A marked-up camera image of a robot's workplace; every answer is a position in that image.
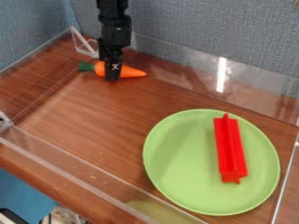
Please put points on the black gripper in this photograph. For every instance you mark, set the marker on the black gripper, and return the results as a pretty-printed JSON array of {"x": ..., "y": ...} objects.
[{"x": 115, "y": 38}]

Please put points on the orange toy carrot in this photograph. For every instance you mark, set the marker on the orange toy carrot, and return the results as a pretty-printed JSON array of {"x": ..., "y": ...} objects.
[{"x": 97, "y": 68}]

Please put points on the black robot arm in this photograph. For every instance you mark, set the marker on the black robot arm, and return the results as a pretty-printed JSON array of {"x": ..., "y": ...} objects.
[{"x": 111, "y": 8}]

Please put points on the green round plate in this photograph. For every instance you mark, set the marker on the green round plate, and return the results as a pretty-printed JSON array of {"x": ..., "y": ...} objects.
[{"x": 180, "y": 163}]

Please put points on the red plastic block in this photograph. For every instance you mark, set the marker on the red plastic block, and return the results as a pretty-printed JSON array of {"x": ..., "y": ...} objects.
[{"x": 232, "y": 164}]

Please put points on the clear acrylic corner bracket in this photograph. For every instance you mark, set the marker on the clear acrylic corner bracket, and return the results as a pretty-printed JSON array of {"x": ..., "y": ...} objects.
[{"x": 84, "y": 46}]

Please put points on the clear acrylic left wall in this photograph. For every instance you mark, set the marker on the clear acrylic left wall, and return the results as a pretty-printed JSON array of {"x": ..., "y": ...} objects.
[{"x": 37, "y": 74}]

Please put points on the clear acrylic wall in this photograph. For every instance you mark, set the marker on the clear acrylic wall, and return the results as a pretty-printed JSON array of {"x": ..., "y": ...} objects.
[
  {"x": 249, "y": 87},
  {"x": 37, "y": 74},
  {"x": 83, "y": 187}
]

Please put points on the clear acrylic back wall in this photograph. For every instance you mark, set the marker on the clear acrylic back wall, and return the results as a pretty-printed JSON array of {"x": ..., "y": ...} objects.
[{"x": 249, "y": 87}]

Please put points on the clear acrylic front wall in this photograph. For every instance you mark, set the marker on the clear acrylic front wall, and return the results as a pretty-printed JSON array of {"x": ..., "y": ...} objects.
[{"x": 83, "y": 187}]

